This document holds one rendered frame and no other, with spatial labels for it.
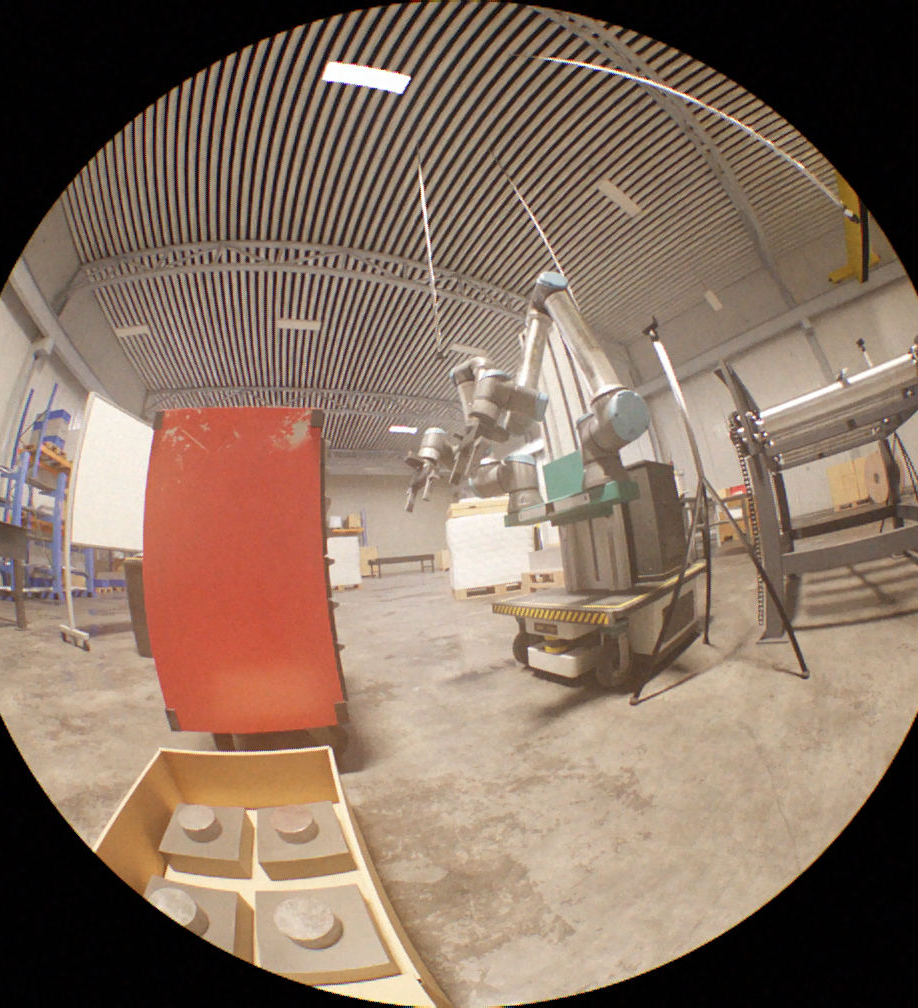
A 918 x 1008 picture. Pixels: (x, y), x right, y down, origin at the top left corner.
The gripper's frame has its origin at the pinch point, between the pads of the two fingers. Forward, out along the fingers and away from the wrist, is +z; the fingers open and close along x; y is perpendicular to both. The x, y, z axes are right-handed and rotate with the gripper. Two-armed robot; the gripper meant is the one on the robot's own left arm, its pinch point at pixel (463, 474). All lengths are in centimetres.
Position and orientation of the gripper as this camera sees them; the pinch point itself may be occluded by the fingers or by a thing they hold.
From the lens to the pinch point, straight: 87.3
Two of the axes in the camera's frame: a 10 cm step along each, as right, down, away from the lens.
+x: 3.2, -0.8, -9.4
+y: -8.9, -3.6, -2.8
